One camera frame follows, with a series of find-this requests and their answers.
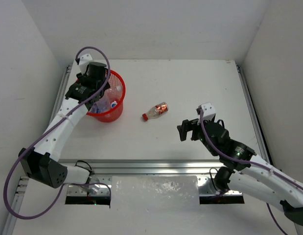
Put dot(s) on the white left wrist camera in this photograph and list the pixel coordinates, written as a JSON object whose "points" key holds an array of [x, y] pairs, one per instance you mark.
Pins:
{"points": [[83, 62]]}

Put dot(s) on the blue label bottle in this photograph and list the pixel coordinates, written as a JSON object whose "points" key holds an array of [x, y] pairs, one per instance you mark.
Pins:
{"points": [[113, 104]]}

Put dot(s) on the aluminium front rail frame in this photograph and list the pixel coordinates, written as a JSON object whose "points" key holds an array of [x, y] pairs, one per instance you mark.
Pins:
{"points": [[104, 170]]}

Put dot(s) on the red label red cap bottle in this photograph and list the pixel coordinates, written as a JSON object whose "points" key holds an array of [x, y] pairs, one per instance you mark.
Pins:
{"points": [[156, 111]]}

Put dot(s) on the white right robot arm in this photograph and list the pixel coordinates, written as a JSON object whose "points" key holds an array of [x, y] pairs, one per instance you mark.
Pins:
{"points": [[244, 170]]}

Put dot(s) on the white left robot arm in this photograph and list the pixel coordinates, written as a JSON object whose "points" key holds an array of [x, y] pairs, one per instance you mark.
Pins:
{"points": [[41, 162]]}

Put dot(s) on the clear bottle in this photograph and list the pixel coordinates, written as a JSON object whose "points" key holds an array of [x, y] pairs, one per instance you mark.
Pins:
{"points": [[116, 92]]}

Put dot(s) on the clear bottle sideways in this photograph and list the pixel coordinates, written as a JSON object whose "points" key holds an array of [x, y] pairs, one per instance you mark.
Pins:
{"points": [[101, 106]]}

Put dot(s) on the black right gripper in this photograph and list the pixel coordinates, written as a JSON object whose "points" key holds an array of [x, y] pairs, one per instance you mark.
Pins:
{"points": [[188, 125]]}

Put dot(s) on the red mesh plastic bin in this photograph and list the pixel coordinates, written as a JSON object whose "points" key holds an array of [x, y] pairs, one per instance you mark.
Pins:
{"points": [[114, 113]]}

